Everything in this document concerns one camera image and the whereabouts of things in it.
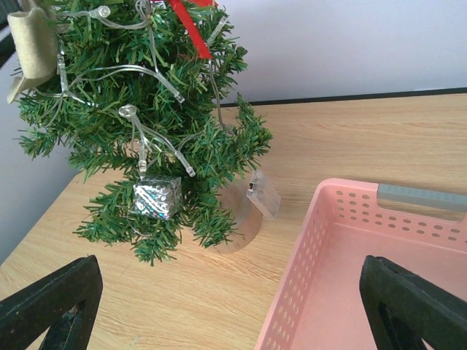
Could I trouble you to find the small green christmas tree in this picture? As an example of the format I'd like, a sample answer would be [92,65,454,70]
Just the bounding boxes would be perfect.
[7,1,272,263]

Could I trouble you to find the clear plastic battery box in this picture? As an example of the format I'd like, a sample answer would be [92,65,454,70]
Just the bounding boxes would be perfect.
[247,169,281,220]

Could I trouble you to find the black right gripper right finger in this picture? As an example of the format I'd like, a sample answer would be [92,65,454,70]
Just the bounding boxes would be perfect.
[359,255,466,349]

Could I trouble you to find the round wooden tree base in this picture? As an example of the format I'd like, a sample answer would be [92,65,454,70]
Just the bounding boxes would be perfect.
[208,180,263,254]

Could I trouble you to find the pink perforated plastic basket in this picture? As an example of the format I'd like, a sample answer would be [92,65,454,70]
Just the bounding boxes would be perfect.
[253,177,467,350]

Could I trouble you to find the silver glitter gift ornament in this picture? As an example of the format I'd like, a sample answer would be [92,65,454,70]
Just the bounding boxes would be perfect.
[133,176,182,220]

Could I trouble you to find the clear wire fairy lights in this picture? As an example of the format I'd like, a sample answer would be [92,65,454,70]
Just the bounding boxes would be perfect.
[20,1,246,179]

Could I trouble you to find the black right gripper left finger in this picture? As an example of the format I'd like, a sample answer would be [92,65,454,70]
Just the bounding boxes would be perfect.
[1,255,103,349]

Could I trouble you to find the red bow ornament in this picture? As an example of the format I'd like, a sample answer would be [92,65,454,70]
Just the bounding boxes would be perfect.
[169,0,217,59]

